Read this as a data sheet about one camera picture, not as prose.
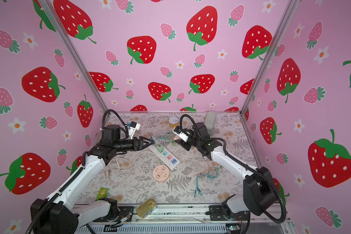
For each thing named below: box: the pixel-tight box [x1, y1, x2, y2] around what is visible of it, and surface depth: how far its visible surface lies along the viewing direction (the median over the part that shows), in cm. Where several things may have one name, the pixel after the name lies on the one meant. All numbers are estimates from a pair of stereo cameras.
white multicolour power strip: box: [148, 136, 181, 171], surface depth 94 cm
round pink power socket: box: [152, 164, 170, 183], surface depth 87 cm
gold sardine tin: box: [136, 197, 157, 219], surface depth 75 cm
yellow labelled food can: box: [168, 116, 179, 129], surface depth 110 cm
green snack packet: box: [95, 187, 110, 201], surface depth 82 cm
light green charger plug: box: [156, 143, 164, 153], surface depth 94 cm
